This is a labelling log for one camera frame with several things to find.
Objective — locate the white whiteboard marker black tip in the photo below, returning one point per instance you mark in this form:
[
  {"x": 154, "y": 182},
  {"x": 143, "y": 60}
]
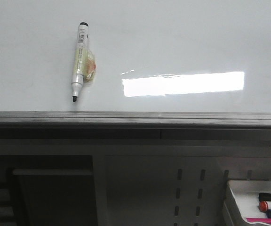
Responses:
[{"x": 84, "y": 62}]

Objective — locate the white whiteboard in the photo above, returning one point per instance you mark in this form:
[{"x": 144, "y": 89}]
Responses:
[{"x": 191, "y": 62}]

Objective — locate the white slotted metal panel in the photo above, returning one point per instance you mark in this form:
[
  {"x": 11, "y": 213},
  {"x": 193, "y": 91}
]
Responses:
[{"x": 171, "y": 185}]

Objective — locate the white plastic marker tray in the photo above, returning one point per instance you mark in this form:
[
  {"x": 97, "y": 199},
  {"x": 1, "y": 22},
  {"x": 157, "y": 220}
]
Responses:
[{"x": 242, "y": 202}]

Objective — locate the pink item in tray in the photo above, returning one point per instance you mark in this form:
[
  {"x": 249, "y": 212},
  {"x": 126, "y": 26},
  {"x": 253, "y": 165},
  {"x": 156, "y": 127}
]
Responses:
[{"x": 259, "y": 220}]

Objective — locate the dark cabinet with handle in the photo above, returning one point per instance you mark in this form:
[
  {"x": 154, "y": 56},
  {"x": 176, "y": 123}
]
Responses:
[{"x": 47, "y": 190}]

